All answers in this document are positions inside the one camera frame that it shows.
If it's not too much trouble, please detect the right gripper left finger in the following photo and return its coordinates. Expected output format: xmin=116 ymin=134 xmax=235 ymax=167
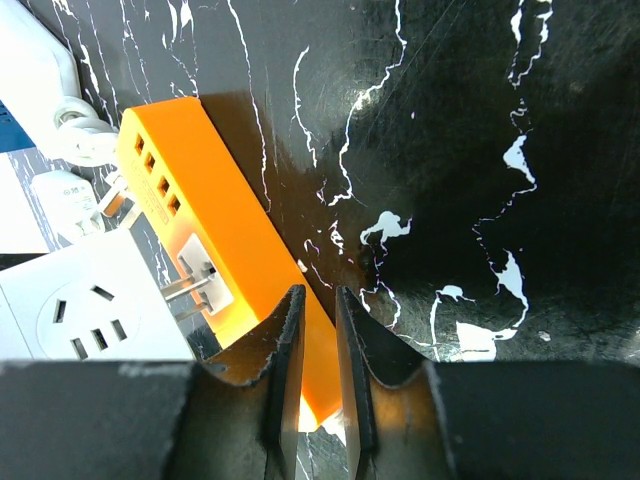
xmin=1 ymin=285 xmax=306 ymax=479

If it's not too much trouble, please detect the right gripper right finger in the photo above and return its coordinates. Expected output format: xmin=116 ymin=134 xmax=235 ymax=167
xmin=335 ymin=287 xmax=639 ymax=479

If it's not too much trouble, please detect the orange power strip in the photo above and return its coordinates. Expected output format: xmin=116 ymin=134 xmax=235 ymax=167
xmin=115 ymin=95 xmax=346 ymax=434

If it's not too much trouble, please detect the white cube socket adapter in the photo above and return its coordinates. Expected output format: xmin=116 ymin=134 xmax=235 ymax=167
xmin=1 ymin=229 xmax=220 ymax=361

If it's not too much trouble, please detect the blue cube socket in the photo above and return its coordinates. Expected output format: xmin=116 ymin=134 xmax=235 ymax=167
xmin=0 ymin=102 xmax=35 ymax=153

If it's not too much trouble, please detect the white multicolour power strip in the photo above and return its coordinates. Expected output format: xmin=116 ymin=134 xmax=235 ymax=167
xmin=1 ymin=0 xmax=80 ymax=159

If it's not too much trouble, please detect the white plug with cord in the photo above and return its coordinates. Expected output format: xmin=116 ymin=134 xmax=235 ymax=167
xmin=31 ymin=96 xmax=141 ymax=244

